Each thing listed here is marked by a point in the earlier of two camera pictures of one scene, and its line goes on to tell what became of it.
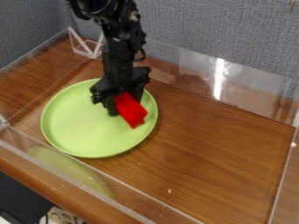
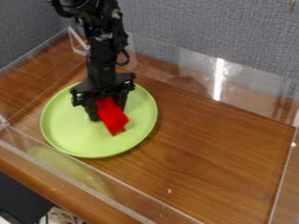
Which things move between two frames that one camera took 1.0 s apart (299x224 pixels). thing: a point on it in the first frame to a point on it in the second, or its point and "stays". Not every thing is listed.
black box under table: (23, 206) stays
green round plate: (80, 125) stays
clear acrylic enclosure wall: (204, 144) stays
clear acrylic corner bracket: (85, 46) stays
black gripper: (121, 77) to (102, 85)
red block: (132, 109) to (112, 115)
